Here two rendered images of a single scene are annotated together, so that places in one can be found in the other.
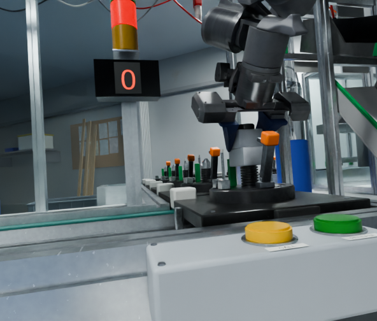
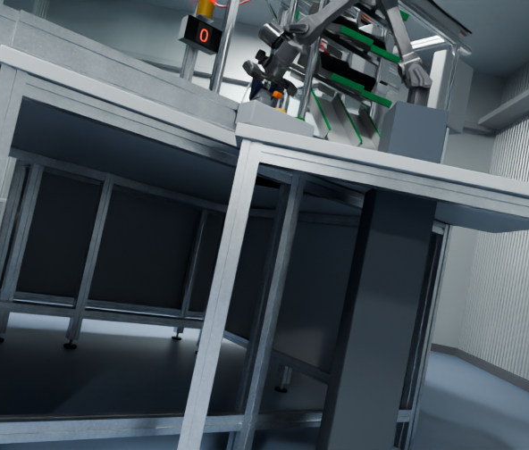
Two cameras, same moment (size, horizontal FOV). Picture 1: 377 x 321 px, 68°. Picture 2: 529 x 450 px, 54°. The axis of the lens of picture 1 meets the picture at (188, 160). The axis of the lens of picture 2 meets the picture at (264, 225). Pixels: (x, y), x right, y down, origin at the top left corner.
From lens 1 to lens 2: 1.18 m
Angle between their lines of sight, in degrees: 25
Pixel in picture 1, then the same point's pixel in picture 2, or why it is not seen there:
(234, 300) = (270, 118)
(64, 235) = not seen: hidden behind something
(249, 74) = (277, 62)
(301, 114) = (291, 92)
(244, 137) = (263, 93)
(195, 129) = not seen: hidden behind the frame
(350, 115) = (313, 108)
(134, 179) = not seen: hidden behind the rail
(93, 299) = (220, 112)
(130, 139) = (188, 72)
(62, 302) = (212, 108)
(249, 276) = (275, 114)
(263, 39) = (289, 49)
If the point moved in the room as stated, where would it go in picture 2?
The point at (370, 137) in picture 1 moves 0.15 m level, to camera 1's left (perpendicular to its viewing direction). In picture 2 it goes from (318, 120) to (278, 105)
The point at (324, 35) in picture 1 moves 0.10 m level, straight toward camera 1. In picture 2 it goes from (313, 59) to (314, 46)
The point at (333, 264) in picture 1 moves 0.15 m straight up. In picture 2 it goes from (295, 123) to (306, 68)
